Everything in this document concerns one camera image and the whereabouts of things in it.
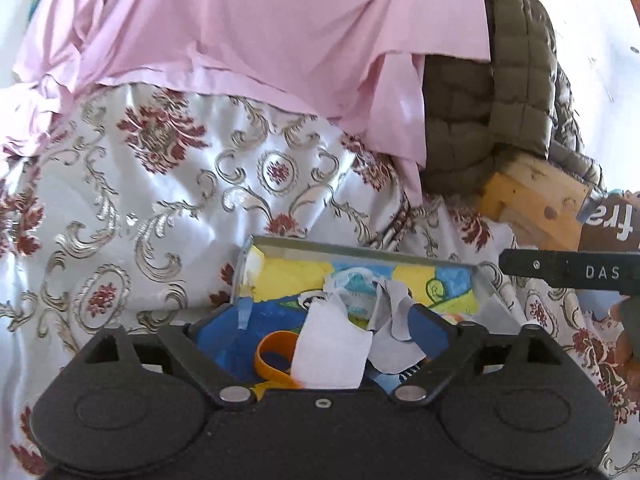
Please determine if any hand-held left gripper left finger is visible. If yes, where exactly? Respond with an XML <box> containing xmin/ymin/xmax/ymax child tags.
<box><xmin>82</xmin><ymin>305</ymin><xmax>253</xmax><ymax>406</ymax></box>

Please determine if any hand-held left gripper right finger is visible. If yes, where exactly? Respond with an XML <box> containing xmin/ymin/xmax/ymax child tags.
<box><xmin>390</xmin><ymin>305</ymin><xmax>557</xmax><ymax>406</ymax></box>

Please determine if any orange white packet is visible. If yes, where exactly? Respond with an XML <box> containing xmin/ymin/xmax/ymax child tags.
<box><xmin>254</xmin><ymin>331</ymin><xmax>302</xmax><ymax>392</ymax></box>

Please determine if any white face mask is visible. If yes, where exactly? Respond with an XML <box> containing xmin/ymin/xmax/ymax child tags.
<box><xmin>289</xmin><ymin>291</ymin><xmax>374</xmax><ymax>392</ymax></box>

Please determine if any grey metal box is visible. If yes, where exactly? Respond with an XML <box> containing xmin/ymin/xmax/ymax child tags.
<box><xmin>184</xmin><ymin>235</ymin><xmax>524</xmax><ymax>396</ymax></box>

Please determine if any person's right hand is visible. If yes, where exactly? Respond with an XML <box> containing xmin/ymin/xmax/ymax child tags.
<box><xmin>610</xmin><ymin>296</ymin><xmax>640</xmax><ymax>376</ymax></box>

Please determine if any light blue cloth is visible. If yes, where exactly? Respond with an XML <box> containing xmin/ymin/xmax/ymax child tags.
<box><xmin>570</xmin><ymin>290</ymin><xmax>619</xmax><ymax>322</ymax></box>

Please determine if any brown cloth with white print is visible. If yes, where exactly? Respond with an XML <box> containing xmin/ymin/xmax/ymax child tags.
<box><xmin>577</xmin><ymin>190</ymin><xmax>640</xmax><ymax>254</ymax></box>

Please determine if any floral satin blanket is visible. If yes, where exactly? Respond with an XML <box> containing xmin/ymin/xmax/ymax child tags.
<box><xmin>0</xmin><ymin>82</ymin><xmax>640</xmax><ymax>480</ymax></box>

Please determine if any olive puffer jacket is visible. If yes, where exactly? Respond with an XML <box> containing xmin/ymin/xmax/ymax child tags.
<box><xmin>419</xmin><ymin>0</ymin><xmax>602</xmax><ymax>197</ymax></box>

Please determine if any pink sheet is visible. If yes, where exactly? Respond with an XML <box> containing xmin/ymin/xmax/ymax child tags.
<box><xmin>0</xmin><ymin>0</ymin><xmax>492</xmax><ymax>207</ymax></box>

